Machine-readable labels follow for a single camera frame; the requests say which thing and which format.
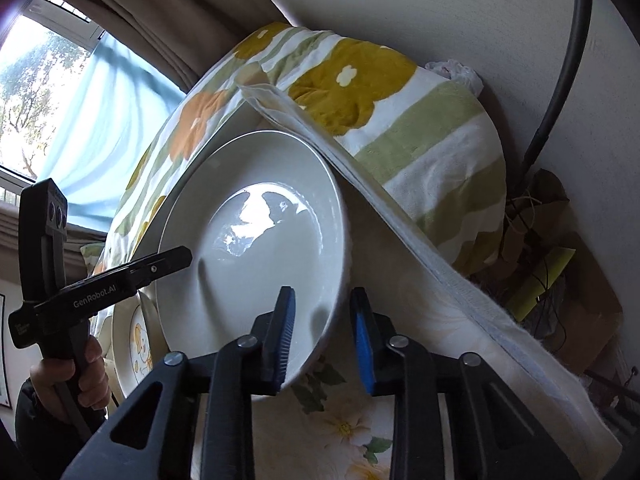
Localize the large white plate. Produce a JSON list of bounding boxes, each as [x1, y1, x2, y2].
[[155, 130, 349, 385]]

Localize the person's left hand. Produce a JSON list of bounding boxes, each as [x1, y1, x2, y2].
[[29, 336, 111, 422]]

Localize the duck pattern plate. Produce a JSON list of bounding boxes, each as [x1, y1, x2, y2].
[[112, 290, 168, 396]]

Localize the cream floral tablecloth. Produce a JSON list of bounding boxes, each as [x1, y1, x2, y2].
[[240, 82, 634, 479]]

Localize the blue window cloth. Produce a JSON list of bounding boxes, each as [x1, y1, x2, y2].
[[38, 34, 184, 232]]

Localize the floral striped quilt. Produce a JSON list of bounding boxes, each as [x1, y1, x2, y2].
[[79, 22, 509, 331]]

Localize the brown curtain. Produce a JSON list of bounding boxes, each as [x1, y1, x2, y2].
[[64, 0, 286, 91]]

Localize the cardboard clutter by wall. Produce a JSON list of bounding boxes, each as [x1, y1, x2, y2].
[[472, 169, 623, 375]]

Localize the black cable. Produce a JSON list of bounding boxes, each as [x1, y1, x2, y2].
[[519, 0, 595, 176]]

